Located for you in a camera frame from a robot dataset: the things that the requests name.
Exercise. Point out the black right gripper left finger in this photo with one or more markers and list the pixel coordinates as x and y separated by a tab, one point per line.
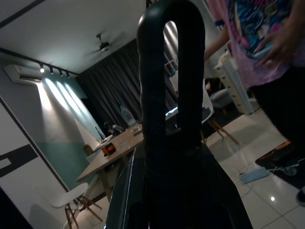
121	193

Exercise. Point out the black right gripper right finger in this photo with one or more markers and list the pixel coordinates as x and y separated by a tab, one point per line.
226	195

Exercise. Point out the small black floor mat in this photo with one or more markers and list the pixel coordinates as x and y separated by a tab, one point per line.
271	162

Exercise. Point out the person's left hand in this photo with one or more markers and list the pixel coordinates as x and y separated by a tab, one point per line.
277	46

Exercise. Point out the white power strip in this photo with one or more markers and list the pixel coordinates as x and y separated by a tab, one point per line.
253	175

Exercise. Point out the wooden legged table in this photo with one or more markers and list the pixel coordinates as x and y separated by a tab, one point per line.
119	153

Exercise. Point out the orange and black device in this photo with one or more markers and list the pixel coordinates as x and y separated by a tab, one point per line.
108	150

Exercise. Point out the white wooden legged chair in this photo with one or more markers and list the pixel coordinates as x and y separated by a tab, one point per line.
208	112
71	193

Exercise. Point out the small brown box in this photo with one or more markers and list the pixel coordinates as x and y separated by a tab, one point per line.
88	149

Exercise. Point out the small black tripod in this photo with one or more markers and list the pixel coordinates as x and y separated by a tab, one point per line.
98	134

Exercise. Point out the large clear water bottle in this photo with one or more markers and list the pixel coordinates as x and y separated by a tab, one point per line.
126	117

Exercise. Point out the grey blue armchair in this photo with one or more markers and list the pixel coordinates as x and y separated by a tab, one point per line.
220	98

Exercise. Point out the person in black trousers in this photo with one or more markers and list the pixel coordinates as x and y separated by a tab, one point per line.
281	107

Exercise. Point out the dark grey curtain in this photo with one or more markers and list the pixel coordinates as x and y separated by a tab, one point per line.
107	83

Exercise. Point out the white drawer unit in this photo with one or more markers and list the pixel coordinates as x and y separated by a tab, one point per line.
234	83

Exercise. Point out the black bag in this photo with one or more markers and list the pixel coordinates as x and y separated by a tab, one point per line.
211	83

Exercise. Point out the black track spotlight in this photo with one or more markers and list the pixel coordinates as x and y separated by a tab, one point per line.
51	71
61	73
42	69
68	75

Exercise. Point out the dark ceiling fan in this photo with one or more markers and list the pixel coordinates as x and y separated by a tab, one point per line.
103	45

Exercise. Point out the white air conditioner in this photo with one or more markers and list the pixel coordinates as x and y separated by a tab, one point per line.
21	72

